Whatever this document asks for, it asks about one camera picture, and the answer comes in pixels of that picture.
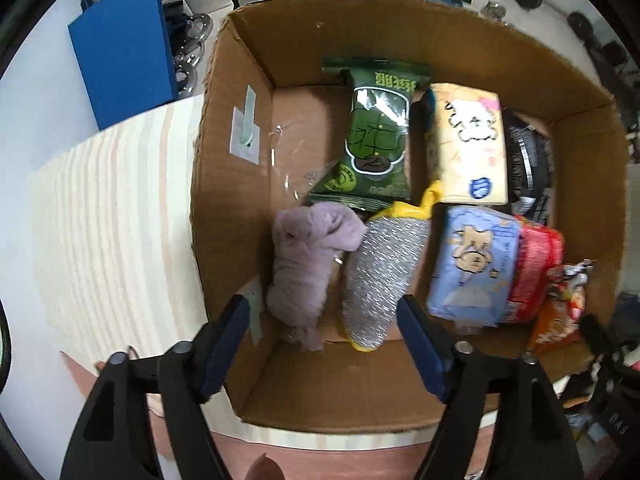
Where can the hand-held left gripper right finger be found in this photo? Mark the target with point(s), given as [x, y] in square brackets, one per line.
[425, 355]

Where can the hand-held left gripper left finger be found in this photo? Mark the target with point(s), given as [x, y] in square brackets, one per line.
[225, 350]

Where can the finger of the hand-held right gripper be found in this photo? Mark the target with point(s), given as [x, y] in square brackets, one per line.
[599, 342]

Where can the orange snack packet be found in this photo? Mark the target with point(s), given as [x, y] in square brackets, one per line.
[560, 320]

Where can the cardboard box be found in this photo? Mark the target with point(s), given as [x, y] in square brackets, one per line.
[300, 385]

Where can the silver scouring pad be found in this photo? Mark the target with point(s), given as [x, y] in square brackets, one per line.
[382, 275]

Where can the red snack packet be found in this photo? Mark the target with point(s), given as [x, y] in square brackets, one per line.
[537, 270]

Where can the blue tissue pack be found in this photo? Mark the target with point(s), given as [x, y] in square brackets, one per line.
[475, 265]

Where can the purple soft cloth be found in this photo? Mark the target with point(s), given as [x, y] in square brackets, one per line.
[300, 270]

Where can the black snack packet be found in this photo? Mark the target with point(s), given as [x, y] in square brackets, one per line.
[527, 160]

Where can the yellow tissue pack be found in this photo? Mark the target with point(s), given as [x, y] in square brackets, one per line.
[467, 140]

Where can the green snack packet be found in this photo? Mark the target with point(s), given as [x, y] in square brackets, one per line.
[375, 135]

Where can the chrome weights beside board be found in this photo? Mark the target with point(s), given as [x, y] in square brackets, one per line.
[190, 52]

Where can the blue board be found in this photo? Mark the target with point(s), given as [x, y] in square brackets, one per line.
[122, 50]

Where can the chrome dumbbell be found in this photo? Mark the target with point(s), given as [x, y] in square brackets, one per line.
[494, 10]

